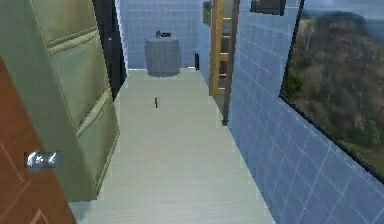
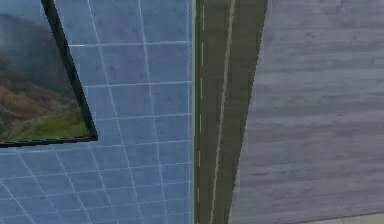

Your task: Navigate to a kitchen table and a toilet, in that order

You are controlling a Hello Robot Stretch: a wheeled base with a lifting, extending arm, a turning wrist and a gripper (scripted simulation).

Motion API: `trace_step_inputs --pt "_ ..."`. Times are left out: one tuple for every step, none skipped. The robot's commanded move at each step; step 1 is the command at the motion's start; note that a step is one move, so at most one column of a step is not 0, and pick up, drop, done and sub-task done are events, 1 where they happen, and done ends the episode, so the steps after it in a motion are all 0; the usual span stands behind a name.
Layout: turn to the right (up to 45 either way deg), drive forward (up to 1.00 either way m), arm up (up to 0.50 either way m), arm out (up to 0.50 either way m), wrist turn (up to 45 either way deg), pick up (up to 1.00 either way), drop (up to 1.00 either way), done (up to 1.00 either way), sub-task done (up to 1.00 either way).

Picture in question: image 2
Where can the black framed landscape picture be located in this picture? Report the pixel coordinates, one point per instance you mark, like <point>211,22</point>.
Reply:
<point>36,96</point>

